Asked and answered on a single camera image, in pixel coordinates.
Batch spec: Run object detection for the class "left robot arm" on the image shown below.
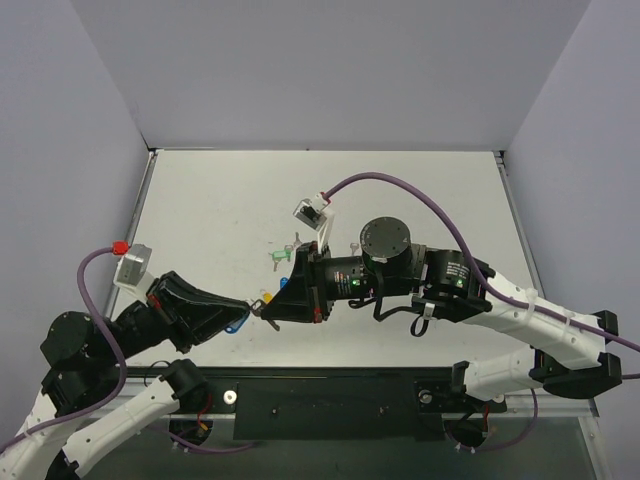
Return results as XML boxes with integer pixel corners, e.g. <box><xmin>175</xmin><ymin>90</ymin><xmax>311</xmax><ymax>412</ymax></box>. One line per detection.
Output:
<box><xmin>1</xmin><ymin>272</ymin><xmax>250</xmax><ymax>479</ymax></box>

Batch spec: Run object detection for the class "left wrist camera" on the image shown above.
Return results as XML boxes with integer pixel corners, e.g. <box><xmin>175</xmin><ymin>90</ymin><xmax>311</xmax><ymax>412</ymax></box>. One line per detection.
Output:
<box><xmin>113</xmin><ymin>244</ymin><xmax>154</xmax><ymax>297</ymax></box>

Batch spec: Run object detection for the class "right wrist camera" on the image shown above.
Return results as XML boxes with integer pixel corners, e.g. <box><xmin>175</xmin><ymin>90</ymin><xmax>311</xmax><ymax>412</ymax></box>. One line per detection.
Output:
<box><xmin>293</xmin><ymin>192</ymin><xmax>335</xmax><ymax>252</ymax></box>

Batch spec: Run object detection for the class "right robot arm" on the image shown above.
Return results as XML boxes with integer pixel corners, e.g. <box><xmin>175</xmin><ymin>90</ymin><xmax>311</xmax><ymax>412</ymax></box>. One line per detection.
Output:
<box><xmin>259</xmin><ymin>217</ymin><xmax>623</xmax><ymax>409</ymax></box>

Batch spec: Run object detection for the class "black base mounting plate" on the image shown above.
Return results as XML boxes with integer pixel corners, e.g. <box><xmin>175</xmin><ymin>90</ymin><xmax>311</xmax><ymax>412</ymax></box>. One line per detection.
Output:
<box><xmin>202</xmin><ymin>367</ymin><xmax>506</xmax><ymax>441</ymax></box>

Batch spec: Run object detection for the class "green key tag with key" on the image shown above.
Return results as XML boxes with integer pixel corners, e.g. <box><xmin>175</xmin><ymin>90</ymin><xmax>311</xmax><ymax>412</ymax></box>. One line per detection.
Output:
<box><xmin>270</xmin><ymin>244</ymin><xmax>295</xmax><ymax>272</ymax></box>

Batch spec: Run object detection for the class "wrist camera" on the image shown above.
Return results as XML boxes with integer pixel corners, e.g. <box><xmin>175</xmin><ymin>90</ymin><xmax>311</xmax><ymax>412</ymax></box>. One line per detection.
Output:
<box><xmin>293</xmin><ymin>192</ymin><xmax>335</xmax><ymax>252</ymax></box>
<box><xmin>113</xmin><ymin>244</ymin><xmax>154</xmax><ymax>297</ymax></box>

